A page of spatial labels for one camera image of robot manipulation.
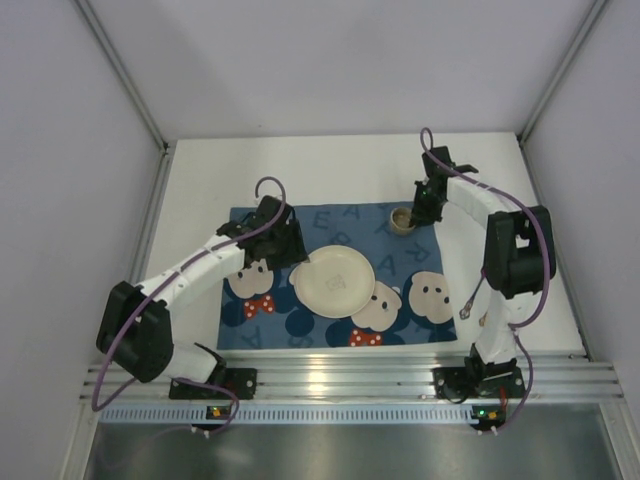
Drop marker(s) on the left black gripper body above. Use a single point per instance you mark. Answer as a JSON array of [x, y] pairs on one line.
[[292, 245]]

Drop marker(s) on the right frame post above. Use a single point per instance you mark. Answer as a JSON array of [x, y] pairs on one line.
[[569, 56]]

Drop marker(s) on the left frame post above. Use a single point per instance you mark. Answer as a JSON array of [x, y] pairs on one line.
[[91, 19]]

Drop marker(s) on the perforated cable duct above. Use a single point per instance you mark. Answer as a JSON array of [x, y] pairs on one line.
[[300, 414]]

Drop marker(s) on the iridescent purple fork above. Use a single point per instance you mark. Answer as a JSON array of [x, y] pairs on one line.
[[465, 312]]

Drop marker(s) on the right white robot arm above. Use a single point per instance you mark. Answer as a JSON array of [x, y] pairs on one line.
[[519, 253]]

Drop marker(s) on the small beige cup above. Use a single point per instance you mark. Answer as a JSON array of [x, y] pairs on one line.
[[400, 221]]

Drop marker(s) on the cream round plate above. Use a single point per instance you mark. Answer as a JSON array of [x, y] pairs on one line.
[[335, 282]]

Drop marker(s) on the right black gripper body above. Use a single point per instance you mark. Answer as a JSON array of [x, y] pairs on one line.
[[423, 211]]

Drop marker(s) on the frame post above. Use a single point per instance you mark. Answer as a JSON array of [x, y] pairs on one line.
[[91, 19], [569, 56]]

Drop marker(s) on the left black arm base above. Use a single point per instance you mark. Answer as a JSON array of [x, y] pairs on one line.
[[212, 382]]

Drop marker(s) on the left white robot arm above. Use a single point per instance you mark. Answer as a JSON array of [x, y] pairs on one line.
[[136, 329]]

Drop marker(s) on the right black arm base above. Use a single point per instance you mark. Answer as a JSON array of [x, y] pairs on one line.
[[477, 380]]

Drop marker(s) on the aluminium rail frame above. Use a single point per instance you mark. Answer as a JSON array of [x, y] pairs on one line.
[[208, 177]]

